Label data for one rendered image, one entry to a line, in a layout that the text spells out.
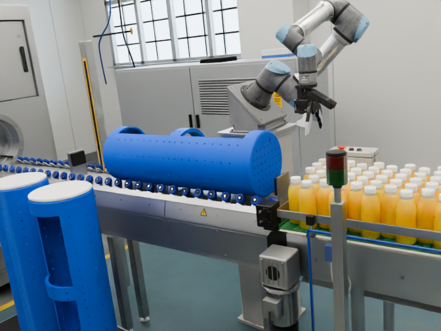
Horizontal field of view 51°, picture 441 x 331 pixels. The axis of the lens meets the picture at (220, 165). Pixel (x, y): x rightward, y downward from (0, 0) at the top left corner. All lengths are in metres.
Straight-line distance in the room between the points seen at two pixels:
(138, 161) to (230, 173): 0.53
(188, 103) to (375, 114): 1.79
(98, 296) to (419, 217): 1.43
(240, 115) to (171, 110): 2.10
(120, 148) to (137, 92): 2.45
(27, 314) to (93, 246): 0.66
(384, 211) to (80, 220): 1.26
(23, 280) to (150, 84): 2.55
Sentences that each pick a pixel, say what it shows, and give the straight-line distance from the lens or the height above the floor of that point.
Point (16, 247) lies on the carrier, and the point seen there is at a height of 0.73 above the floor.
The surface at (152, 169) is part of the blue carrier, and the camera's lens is 2.18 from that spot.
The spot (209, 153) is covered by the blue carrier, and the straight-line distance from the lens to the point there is 1.96.
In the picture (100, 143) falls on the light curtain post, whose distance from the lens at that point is 3.10.
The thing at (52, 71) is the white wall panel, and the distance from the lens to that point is 7.18.
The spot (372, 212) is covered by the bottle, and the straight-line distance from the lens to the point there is 1.65.
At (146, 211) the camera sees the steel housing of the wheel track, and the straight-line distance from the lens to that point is 2.30.
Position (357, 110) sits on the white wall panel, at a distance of 4.74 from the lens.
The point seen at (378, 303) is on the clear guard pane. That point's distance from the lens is 1.68.
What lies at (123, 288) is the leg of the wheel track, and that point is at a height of 0.30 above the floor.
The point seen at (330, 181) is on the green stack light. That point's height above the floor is 1.17.
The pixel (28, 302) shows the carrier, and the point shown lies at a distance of 2.65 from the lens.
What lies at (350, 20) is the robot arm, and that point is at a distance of 2.28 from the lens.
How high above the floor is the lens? 1.60
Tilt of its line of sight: 15 degrees down
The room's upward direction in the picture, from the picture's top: 6 degrees counter-clockwise
